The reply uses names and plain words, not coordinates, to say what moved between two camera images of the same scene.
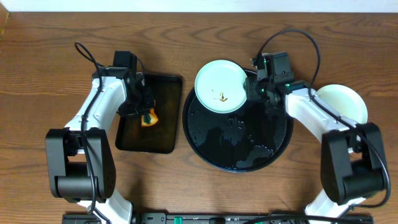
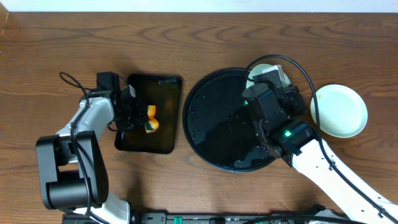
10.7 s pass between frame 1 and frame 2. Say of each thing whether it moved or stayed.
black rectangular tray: stayed
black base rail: stayed
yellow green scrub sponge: moved
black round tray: stayed
